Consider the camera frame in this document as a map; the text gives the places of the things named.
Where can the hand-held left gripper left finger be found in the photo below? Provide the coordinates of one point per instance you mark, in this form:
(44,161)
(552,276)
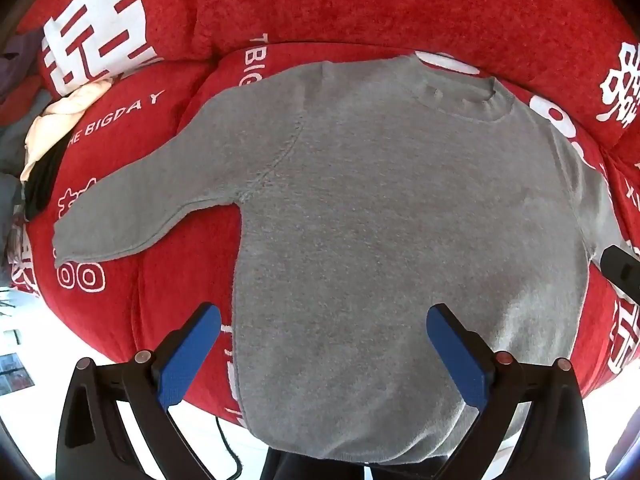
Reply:
(190,355)

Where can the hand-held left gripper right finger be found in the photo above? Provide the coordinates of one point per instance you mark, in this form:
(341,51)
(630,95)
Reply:
(460,360)

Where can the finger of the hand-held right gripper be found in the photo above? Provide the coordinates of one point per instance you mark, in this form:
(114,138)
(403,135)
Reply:
(620,262)

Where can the grey knit sweater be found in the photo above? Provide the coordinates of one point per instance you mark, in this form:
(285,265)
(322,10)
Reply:
(400,210)

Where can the black cloth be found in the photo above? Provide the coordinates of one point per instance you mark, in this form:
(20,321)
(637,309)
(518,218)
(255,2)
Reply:
(42,185)

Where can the grey cloth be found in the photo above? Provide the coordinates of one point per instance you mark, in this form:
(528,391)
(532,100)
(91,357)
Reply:
(15,130)

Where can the purple cloth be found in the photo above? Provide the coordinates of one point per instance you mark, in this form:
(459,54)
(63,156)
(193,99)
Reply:
(20,60)

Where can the red printed sofa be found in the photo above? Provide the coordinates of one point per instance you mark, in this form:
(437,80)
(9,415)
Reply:
(350,0)

